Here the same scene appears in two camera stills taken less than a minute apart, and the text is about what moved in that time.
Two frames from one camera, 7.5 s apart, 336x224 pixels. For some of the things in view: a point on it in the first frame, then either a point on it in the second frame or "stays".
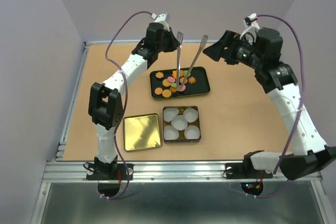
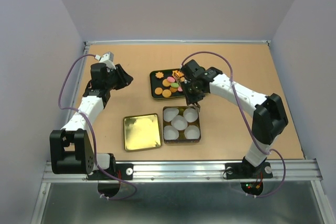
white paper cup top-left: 169,113 stays
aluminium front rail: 159,172 stays
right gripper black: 229,41 to 190,98
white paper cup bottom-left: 170,133 stays
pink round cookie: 171,79 stays
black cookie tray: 164,82 stays
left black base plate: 122,172 stays
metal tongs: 179,38 to 181,78
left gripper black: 174,43 to 125,79
